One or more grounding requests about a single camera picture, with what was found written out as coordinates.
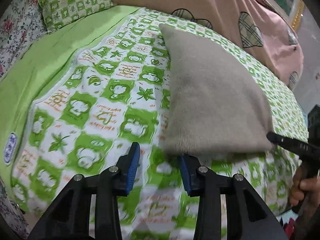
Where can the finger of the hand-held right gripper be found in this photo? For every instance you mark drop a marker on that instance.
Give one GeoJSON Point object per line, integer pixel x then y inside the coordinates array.
{"type": "Point", "coordinates": [287, 142]}

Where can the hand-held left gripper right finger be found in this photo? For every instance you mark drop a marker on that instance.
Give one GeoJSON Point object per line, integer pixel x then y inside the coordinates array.
{"type": "Point", "coordinates": [185, 177]}

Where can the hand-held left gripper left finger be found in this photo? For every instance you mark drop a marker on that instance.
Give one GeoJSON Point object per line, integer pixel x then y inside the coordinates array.
{"type": "Point", "coordinates": [132, 168]}

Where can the beige knitted sweater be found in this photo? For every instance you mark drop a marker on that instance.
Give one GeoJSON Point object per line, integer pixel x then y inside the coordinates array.
{"type": "Point", "coordinates": [212, 92]}

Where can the person's right hand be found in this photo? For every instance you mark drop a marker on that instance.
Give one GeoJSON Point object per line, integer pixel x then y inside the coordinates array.
{"type": "Point", "coordinates": [302, 191]}

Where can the green checkered blanket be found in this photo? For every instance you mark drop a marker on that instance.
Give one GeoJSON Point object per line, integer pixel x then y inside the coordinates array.
{"type": "Point", "coordinates": [82, 85]}

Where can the white oval blanket label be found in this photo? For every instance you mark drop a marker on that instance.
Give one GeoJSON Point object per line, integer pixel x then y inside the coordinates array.
{"type": "Point", "coordinates": [10, 148]}

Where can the pink heart-print quilt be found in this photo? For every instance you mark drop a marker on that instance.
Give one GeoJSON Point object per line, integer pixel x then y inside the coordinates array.
{"type": "Point", "coordinates": [220, 2]}

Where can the green checkered pillow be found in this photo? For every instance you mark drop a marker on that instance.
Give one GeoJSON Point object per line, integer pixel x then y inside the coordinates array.
{"type": "Point", "coordinates": [72, 3]}

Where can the floral bedsheet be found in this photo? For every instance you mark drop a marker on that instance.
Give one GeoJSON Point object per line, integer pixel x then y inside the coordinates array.
{"type": "Point", "coordinates": [17, 25]}

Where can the gold-trimmed frame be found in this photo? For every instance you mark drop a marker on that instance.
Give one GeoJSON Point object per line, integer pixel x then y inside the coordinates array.
{"type": "Point", "coordinates": [297, 12]}

